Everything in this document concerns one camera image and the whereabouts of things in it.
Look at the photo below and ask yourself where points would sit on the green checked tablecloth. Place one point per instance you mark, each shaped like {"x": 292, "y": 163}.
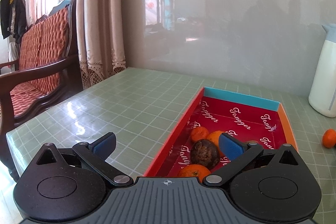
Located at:
{"x": 131, "y": 108}

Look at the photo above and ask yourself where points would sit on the red cardboard box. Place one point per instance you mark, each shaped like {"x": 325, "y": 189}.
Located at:
{"x": 236, "y": 115}

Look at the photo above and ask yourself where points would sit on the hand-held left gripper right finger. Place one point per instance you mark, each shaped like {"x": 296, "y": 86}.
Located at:
{"x": 229, "y": 146}

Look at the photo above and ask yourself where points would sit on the brown wrinkled passion fruit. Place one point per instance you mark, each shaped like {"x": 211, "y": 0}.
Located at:
{"x": 204, "y": 153}

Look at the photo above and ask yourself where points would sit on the dark wooden bench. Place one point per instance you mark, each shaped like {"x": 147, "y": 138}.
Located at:
{"x": 39, "y": 69}

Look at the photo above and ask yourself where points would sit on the orange tangerine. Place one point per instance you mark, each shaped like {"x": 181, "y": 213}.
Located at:
{"x": 199, "y": 134}
{"x": 214, "y": 138}
{"x": 329, "y": 138}
{"x": 193, "y": 172}

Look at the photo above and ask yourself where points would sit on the blue chair back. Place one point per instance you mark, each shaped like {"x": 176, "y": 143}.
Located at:
{"x": 61, "y": 5}

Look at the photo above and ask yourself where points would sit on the cream thermos jug grey lid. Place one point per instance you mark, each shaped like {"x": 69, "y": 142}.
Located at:
{"x": 323, "y": 69}

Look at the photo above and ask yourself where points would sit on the black hanging jacket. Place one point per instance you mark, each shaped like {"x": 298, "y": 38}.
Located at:
{"x": 5, "y": 8}

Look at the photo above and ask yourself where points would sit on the red patterned bench cushion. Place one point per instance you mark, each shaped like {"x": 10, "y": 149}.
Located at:
{"x": 44, "y": 43}

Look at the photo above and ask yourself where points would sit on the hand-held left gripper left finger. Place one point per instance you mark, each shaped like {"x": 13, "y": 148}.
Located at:
{"x": 105, "y": 144}

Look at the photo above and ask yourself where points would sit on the dark plaid hanging jacket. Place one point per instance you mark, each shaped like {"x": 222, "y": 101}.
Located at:
{"x": 17, "y": 14}

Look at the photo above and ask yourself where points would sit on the beige embroidered curtain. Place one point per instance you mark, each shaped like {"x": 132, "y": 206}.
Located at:
{"x": 101, "y": 16}

